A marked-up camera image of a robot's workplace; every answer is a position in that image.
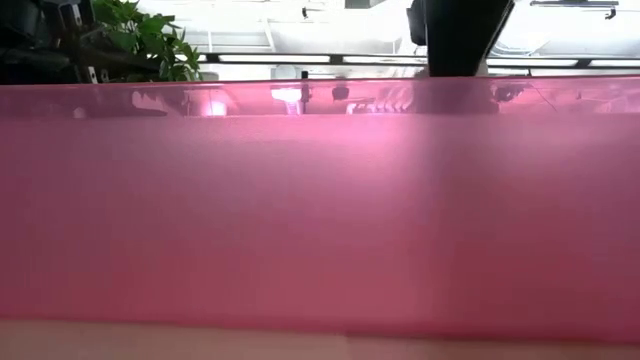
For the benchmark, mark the pink-red plastic basket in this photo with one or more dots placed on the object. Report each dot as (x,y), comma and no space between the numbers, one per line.
(320,225)

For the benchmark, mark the black horizontal window rail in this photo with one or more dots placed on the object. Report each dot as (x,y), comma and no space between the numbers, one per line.
(335,59)

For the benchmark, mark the green leafy plant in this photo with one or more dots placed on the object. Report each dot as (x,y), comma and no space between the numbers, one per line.
(145,40)

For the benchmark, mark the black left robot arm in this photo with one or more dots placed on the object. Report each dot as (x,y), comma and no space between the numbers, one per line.
(30,45)

